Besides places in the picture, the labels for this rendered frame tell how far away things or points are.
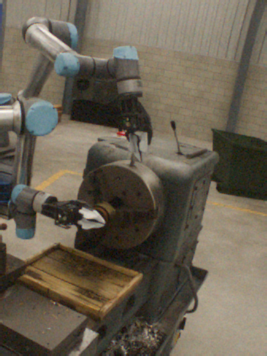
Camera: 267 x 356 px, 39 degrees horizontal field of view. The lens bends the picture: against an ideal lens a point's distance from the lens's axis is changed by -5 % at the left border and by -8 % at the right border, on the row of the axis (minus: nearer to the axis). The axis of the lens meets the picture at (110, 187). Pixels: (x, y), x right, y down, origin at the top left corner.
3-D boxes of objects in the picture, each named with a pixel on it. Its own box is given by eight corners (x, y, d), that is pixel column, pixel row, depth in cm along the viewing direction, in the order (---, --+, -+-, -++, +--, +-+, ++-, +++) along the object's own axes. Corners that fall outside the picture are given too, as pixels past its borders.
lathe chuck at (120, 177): (80, 222, 162) (99, 148, 152) (148, 254, 151) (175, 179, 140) (68, 228, 155) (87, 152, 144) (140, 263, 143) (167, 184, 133)
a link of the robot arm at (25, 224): (30, 228, 152) (32, 202, 149) (37, 241, 143) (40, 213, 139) (11, 228, 149) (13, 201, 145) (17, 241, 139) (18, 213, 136)
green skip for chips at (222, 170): (202, 173, 699) (211, 128, 674) (248, 182, 703) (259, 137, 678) (220, 197, 571) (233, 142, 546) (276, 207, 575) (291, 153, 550)
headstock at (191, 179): (126, 198, 225) (138, 130, 214) (206, 222, 206) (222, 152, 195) (70, 228, 173) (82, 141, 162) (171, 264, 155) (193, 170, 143)
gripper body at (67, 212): (68, 230, 127) (39, 219, 132) (83, 224, 135) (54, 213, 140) (71, 209, 125) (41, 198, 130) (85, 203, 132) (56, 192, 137)
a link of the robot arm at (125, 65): (124, 51, 124) (141, 44, 117) (129, 83, 125) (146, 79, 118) (105, 50, 119) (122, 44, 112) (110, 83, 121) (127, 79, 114)
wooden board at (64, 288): (56, 250, 151) (57, 241, 150) (141, 283, 137) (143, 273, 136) (7, 278, 125) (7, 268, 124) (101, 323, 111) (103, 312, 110)
